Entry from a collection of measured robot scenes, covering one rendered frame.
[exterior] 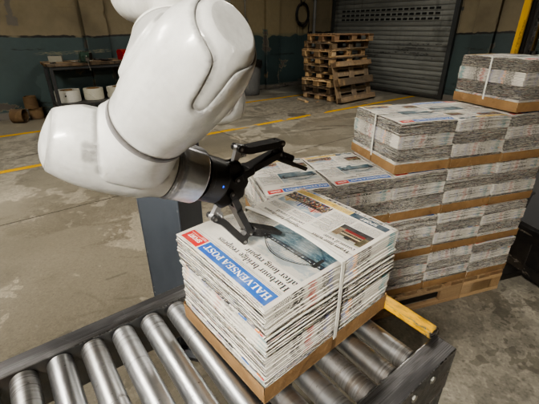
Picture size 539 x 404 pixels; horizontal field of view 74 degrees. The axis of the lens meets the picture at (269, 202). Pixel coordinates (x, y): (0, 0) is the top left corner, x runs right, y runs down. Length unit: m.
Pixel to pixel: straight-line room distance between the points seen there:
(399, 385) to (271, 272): 0.34
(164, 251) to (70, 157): 1.13
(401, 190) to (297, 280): 1.14
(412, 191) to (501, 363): 0.91
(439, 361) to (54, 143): 0.78
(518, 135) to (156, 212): 1.66
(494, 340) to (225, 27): 2.06
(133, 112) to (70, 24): 7.29
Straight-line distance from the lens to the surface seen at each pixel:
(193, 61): 0.34
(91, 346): 0.90
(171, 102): 0.36
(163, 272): 1.63
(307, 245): 0.70
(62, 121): 0.46
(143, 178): 0.46
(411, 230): 1.83
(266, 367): 0.67
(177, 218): 1.43
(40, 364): 0.92
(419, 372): 0.83
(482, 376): 2.02
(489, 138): 1.92
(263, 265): 0.64
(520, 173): 2.18
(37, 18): 7.60
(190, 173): 0.51
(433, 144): 1.72
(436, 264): 2.09
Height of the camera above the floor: 1.41
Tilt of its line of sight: 26 degrees down
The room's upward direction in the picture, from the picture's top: straight up
